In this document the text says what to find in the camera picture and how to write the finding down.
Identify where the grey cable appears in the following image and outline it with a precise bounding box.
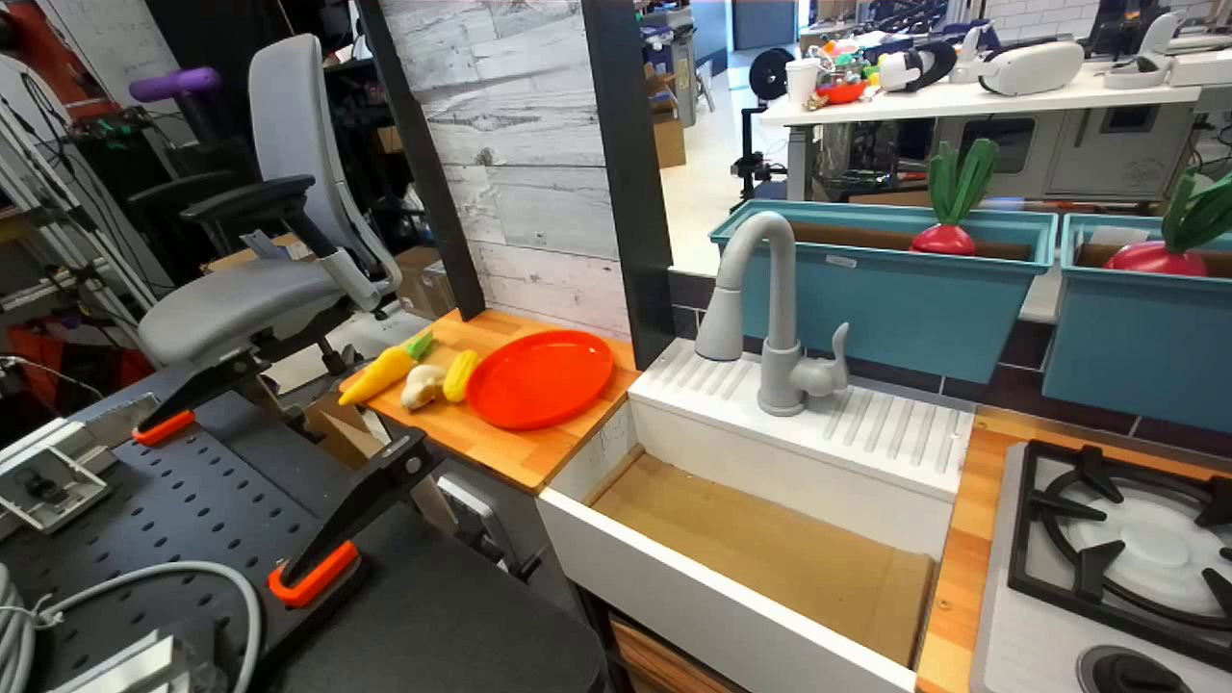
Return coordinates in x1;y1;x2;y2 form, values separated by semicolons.
0;557;267;693

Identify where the yellow toy corn cob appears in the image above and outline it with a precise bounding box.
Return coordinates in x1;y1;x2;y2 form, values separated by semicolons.
443;351;482;405

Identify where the grey office chair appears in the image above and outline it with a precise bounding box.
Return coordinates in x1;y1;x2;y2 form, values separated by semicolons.
138;36;423;366

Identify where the left red toy radish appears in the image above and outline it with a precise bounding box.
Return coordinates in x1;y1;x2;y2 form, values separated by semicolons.
914;139;1002;255

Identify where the far black orange clamp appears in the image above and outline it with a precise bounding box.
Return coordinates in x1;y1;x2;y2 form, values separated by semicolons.
132;355;259;446

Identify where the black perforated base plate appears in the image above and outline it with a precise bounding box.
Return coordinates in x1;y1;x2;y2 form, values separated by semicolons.
0;398;420;693

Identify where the white background table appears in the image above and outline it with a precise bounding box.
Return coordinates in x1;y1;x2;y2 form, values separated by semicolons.
770;61;1200;152

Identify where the right red toy radish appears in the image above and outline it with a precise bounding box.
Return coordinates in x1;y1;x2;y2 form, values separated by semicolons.
1110;175;1232;278

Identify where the white toy mushroom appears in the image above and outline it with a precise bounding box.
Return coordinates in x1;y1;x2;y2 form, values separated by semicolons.
400;366;448;414

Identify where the black orange clamp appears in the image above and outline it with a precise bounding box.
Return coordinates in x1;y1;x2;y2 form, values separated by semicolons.
132;355;259;446
267;429;440;611

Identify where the grey toy faucet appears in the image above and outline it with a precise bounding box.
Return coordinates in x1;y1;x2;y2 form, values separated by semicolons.
693;212;849;418

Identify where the red toy radish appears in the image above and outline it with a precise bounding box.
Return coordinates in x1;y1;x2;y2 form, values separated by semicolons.
1110;175;1232;278
914;139;1002;255

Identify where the orange plastic plate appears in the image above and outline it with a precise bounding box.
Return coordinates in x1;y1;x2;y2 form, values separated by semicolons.
467;332;616;432

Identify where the left teal planter box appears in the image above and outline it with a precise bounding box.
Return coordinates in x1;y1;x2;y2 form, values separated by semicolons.
711;202;1057;385

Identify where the white toy sink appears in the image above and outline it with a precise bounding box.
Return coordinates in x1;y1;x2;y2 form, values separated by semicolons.
539;344;974;693

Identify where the teal planter box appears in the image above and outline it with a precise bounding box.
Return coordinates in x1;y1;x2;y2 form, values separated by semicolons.
711;202;1057;385
1042;212;1232;432

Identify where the right teal planter box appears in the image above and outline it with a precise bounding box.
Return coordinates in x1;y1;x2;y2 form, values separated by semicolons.
1042;212;1232;432

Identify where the near black orange clamp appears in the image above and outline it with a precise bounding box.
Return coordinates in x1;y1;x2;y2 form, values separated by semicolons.
267;429;440;611

